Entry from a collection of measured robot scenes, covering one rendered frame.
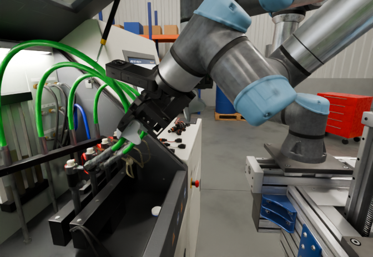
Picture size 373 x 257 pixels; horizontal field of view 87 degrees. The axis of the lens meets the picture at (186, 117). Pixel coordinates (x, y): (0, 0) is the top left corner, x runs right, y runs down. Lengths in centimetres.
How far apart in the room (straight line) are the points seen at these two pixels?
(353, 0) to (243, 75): 19
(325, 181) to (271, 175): 19
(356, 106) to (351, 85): 424
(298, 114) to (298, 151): 14
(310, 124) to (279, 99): 54
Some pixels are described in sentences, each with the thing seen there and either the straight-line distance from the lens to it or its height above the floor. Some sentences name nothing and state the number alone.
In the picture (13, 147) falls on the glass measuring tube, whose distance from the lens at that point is 82.
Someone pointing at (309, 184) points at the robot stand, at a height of 95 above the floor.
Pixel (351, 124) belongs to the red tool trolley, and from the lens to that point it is 443.
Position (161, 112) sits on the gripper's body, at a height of 128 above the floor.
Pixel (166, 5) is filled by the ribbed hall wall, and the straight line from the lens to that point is 728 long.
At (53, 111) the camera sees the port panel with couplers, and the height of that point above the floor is 120.
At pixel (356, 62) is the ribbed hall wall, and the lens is 858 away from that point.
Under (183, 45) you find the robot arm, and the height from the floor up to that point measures 140.
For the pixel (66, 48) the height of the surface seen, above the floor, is 141.
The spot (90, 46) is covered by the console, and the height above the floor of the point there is 145.
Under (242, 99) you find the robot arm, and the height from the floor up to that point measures 133.
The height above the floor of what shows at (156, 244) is 95.
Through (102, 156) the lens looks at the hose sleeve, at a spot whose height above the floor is 116.
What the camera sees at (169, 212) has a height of 95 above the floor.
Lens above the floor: 137
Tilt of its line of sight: 15 degrees down
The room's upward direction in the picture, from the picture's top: straight up
